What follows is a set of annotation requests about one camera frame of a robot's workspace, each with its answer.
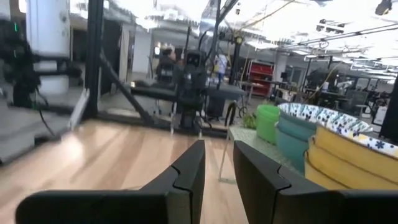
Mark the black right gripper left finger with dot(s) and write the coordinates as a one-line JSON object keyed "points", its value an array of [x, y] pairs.
{"points": [[109, 208]]}

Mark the dark grey workbench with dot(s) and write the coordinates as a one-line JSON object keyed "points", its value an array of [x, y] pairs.
{"points": [[155, 91]]}

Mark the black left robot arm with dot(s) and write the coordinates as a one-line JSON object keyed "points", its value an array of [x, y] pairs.
{"points": [[192, 87]]}

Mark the green bowl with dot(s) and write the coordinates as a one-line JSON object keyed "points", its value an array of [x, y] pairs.
{"points": [[266, 130], [267, 111]]}

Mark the black diagonal frame brace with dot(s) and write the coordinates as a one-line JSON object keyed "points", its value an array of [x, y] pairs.
{"points": [[124, 90]]}

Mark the yellow bowl floral inside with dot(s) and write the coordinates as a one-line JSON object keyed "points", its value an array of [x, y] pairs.
{"points": [[312, 174], [335, 169], [357, 154]]}

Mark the person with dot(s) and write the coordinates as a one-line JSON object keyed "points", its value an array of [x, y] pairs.
{"points": [[221, 67], [166, 65]]}

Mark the black equipment with green light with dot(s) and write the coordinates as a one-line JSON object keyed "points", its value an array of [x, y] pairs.
{"points": [[18, 68]]}

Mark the white round column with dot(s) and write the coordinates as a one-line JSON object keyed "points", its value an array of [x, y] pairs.
{"points": [[48, 37]]}

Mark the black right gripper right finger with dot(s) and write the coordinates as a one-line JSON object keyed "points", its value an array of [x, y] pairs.
{"points": [[311, 208]]}

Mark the black frame post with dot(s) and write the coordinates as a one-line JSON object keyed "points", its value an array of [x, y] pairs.
{"points": [[94, 62]]}

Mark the teal bowl floral inside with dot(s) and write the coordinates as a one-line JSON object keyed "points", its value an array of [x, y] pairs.
{"points": [[298, 119], [292, 152]]}

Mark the red shelf unit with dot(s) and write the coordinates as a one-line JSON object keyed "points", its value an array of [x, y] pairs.
{"points": [[260, 77]]}

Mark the silver aluminium bar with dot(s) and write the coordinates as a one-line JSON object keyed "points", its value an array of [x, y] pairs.
{"points": [[79, 110]]}

